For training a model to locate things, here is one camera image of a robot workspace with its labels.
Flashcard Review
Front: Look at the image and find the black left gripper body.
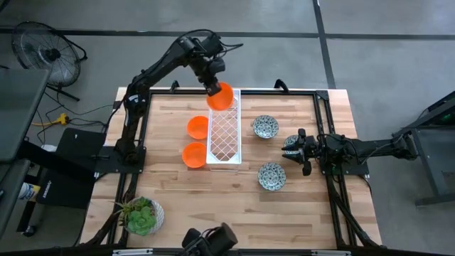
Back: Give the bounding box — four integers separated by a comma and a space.
197, 56, 227, 90

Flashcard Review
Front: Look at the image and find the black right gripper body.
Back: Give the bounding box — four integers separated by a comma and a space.
297, 128, 321, 177

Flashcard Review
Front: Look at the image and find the orange plastic bowl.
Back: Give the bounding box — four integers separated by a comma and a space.
186, 115, 210, 141
181, 142, 208, 169
206, 81, 235, 112

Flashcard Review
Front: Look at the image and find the white lattice tray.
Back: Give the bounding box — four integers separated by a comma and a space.
205, 88, 243, 165

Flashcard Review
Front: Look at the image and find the dark grey metal stand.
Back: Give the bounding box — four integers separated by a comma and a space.
390, 90, 455, 207

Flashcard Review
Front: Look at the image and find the succulent plant in white pot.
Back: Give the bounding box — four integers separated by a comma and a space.
113, 196, 166, 238

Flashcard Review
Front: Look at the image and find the black floor fan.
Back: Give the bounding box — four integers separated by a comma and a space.
10, 21, 88, 102

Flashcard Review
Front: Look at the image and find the black equipment case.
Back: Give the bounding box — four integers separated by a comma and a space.
35, 127, 107, 210

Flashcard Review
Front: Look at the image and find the grey desk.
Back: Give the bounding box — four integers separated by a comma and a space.
0, 67, 50, 235

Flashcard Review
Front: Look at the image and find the white printed can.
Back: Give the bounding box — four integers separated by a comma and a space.
17, 181, 36, 202

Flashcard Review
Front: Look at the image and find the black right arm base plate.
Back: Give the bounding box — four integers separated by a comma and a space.
319, 159, 370, 176

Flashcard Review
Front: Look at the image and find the black aluminium table frame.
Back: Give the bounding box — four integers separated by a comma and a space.
81, 88, 383, 250

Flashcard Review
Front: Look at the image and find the silver metal bracket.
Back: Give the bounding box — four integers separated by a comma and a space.
311, 250, 352, 256
112, 248, 154, 256

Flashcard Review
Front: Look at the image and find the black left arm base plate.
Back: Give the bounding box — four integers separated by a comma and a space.
95, 146, 146, 174

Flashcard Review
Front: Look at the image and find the yellow power cord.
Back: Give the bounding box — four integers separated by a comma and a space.
31, 112, 70, 127

